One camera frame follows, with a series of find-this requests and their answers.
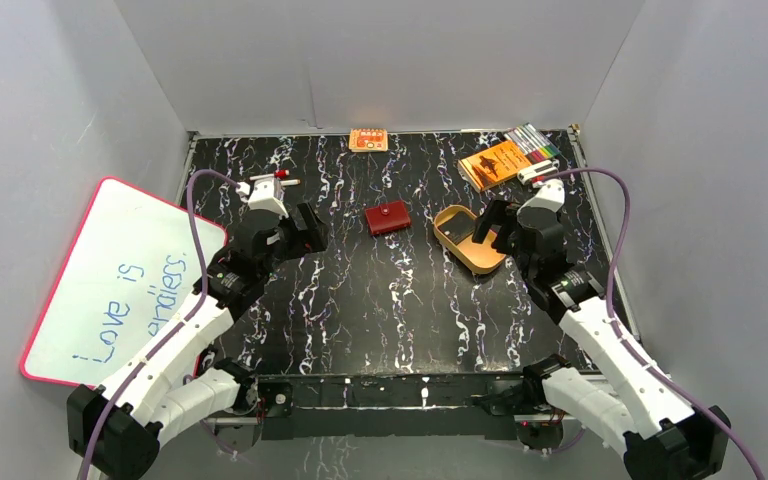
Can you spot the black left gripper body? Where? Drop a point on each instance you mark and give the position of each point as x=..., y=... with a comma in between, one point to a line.
x=294, y=234

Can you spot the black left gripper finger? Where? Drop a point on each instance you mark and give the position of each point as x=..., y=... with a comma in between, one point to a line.
x=314, y=240
x=309, y=216

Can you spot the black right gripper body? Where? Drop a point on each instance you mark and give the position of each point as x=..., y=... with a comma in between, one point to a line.
x=514, y=235

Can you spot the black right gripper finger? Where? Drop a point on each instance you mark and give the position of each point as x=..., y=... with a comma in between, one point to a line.
x=495, y=213
x=502, y=243

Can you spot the red leather card holder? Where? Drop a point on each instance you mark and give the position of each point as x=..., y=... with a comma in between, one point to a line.
x=387, y=217

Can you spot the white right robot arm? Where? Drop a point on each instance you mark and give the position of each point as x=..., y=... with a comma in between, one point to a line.
x=657, y=433

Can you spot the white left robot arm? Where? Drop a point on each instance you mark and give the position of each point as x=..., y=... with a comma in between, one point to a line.
x=119, y=426

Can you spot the black card in tray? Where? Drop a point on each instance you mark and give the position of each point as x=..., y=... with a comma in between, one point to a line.
x=458, y=228

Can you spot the yellow oval tray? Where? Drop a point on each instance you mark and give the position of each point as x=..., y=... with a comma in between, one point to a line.
x=480, y=259

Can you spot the orange book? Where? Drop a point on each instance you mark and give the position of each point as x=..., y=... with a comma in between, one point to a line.
x=493, y=166

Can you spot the red capped marker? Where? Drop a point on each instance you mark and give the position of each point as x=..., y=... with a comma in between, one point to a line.
x=280, y=174

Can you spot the white whiteboard eraser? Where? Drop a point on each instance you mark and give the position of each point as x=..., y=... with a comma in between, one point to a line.
x=536, y=172

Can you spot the pack of coloured markers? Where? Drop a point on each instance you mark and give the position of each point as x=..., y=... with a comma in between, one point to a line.
x=534, y=145

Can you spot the small orange notepad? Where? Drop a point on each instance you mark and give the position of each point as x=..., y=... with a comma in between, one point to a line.
x=368, y=140

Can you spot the pink framed whiteboard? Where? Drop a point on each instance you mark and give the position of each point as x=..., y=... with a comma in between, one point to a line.
x=127, y=272

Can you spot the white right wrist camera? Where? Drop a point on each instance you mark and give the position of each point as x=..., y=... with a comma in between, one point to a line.
x=547, y=194

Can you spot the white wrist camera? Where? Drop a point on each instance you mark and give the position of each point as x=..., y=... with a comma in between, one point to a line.
x=547, y=194
x=265, y=193

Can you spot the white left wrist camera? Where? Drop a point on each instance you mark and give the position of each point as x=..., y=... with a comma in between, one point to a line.
x=265, y=193

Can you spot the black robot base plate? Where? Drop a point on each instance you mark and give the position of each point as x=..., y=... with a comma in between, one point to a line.
x=490, y=406

